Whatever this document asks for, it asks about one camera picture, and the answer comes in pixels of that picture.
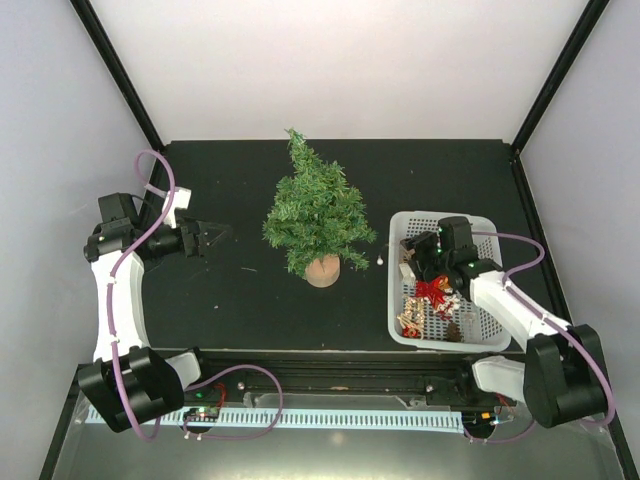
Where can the white snowflake ornament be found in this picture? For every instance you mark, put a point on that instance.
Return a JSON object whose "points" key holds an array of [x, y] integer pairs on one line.
{"points": [[449, 306]]}

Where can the right black frame post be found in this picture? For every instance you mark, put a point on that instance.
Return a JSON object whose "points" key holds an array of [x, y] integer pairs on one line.
{"points": [[577, 39]]}

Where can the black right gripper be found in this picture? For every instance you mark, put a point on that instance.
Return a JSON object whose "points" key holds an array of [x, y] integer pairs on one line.
{"points": [[419, 243]]}

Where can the white perforated plastic basket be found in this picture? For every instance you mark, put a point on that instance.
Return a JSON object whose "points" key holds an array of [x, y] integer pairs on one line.
{"points": [[481, 331]]}

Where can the gold merry christmas sign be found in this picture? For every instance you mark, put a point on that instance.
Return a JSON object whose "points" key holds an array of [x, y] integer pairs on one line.
{"points": [[413, 317]]}

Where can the controller circuit board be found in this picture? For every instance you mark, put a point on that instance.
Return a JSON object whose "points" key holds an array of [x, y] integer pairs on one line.
{"points": [[485, 418], [201, 414]]}

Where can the small green christmas tree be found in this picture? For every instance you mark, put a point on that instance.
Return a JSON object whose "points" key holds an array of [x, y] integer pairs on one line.
{"points": [[316, 212]]}

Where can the left black frame post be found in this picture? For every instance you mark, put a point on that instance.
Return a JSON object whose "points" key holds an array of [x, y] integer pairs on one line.
{"points": [[100, 39]]}

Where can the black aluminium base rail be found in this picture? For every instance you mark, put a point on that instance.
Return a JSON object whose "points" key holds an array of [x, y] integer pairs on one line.
{"points": [[443, 379]]}

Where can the right controller circuit board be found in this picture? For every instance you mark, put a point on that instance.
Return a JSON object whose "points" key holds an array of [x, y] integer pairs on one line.
{"points": [[485, 418]]}

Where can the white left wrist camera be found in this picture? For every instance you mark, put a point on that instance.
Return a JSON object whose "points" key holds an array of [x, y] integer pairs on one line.
{"points": [[180, 203]]}

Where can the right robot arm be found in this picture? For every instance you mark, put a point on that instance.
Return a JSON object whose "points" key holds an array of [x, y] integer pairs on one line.
{"points": [[556, 369]]}

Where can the brown pine cone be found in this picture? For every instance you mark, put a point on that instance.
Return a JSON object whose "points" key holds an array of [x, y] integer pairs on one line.
{"points": [[453, 333]]}

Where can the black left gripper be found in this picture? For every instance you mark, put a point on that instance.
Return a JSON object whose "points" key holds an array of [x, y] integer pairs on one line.
{"points": [[198, 247]]}

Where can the round wooden tree base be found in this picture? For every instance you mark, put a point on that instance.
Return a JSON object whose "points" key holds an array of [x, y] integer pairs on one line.
{"points": [[323, 272]]}

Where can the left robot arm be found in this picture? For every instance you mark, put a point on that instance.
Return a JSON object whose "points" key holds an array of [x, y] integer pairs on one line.
{"points": [[127, 380]]}

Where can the red star ornament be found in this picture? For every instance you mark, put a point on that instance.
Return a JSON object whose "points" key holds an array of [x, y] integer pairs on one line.
{"points": [[437, 291]]}

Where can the black frame post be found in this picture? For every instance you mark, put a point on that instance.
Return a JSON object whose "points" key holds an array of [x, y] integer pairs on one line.
{"points": [[100, 39], [577, 39]]}

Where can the left controller circuit board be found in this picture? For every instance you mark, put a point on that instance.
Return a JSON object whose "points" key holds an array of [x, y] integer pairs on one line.
{"points": [[201, 414]]}

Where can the white slotted cable duct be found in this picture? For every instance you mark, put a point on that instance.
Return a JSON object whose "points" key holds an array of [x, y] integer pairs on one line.
{"points": [[378, 420]]}

